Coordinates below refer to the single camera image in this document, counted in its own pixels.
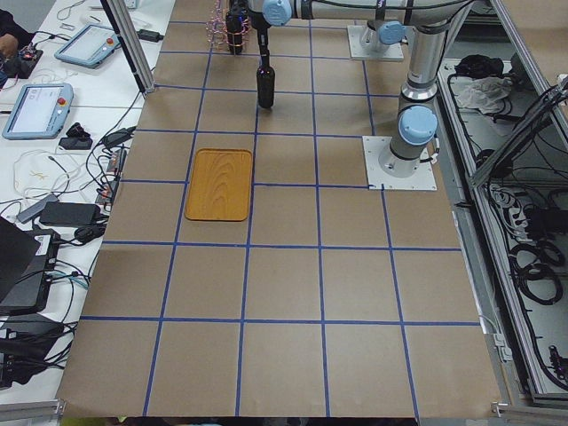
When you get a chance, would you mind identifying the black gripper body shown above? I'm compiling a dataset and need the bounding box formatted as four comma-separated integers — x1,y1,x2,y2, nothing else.
247,0,271,31

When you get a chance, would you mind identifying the dark wine bottle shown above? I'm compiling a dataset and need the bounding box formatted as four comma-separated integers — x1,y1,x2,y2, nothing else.
256,51,276,109
225,0,247,55

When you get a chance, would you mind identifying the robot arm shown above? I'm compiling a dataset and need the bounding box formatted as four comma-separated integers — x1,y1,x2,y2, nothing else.
246,1,471,178
360,20,406,58

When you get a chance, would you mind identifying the wooden tray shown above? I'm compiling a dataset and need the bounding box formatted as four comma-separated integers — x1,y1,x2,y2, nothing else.
185,148,253,222

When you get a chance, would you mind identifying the teach pendant upper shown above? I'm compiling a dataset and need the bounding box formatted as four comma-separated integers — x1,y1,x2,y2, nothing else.
54,24,121,69

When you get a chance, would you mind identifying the teach pendant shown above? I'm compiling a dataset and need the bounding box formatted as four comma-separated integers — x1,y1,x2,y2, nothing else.
2,83,75,140
54,24,121,69

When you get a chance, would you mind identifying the teach pendant lower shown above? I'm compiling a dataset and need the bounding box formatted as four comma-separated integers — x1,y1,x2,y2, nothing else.
2,83,75,140

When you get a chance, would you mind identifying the black power adapter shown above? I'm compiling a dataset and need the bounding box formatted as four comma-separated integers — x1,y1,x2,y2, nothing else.
39,201,100,227

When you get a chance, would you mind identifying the black laptop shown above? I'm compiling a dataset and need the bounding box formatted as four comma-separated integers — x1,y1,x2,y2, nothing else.
1,218,59,316

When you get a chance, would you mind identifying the copper wire wine basket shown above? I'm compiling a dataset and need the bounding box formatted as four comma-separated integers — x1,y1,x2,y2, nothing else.
206,0,249,55

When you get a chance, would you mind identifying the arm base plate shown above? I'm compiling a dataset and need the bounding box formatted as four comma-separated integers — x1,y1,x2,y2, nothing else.
347,25,404,62
362,136,438,191

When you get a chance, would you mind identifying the aluminium frame post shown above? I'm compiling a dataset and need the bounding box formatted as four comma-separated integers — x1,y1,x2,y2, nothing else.
100,0,154,97

